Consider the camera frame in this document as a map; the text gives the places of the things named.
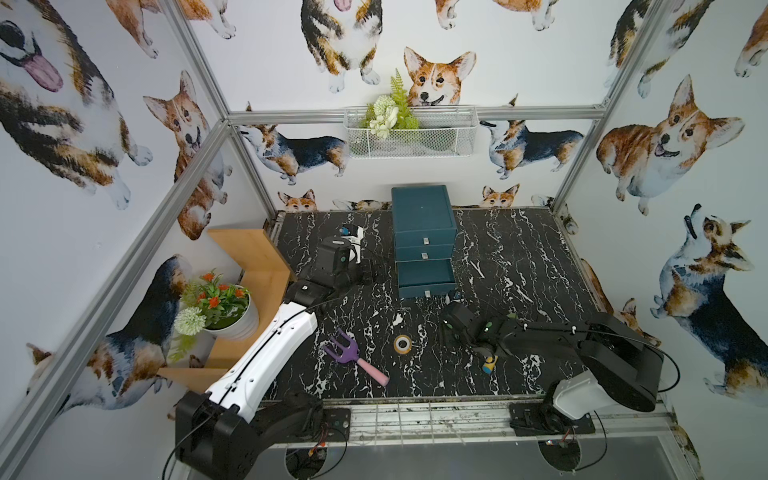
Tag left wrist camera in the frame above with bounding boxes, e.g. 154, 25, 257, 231
339, 224, 365, 264

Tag white wire basket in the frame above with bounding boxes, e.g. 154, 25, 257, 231
343, 106, 479, 159

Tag purple toy garden fork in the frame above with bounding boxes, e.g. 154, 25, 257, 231
321, 329, 390, 387

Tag wooden corner shelf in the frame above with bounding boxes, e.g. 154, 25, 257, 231
157, 227, 295, 388

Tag fern and white flowers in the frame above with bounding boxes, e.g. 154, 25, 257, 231
360, 70, 420, 140

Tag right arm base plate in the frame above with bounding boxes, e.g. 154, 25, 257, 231
508, 403, 596, 437

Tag teal drawer cabinet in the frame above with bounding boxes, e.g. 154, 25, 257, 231
391, 185, 457, 299

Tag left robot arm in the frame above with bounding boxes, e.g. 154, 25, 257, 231
167, 224, 376, 479

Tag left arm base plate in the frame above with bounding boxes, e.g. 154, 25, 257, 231
296, 407, 352, 443

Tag green toy shovel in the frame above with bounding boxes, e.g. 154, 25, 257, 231
482, 356, 498, 375

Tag potted red flower plant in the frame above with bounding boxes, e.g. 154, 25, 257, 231
168, 271, 259, 364

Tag orange tape roll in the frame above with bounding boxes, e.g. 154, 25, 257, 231
393, 335, 413, 355

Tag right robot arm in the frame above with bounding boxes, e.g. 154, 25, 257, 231
440, 302, 664, 422

